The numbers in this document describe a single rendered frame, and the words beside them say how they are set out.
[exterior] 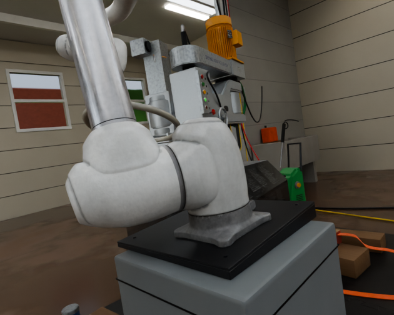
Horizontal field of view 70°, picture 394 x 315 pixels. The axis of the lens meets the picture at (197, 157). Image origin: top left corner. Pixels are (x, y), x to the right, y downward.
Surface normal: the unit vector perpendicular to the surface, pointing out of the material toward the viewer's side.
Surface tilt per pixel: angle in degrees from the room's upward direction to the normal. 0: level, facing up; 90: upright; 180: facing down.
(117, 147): 71
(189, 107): 90
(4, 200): 90
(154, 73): 90
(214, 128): 62
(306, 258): 90
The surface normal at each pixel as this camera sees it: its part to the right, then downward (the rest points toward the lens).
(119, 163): 0.22, -0.29
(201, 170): 0.33, -0.04
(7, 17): 0.71, -0.07
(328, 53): -0.69, 0.14
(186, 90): -0.49, 0.12
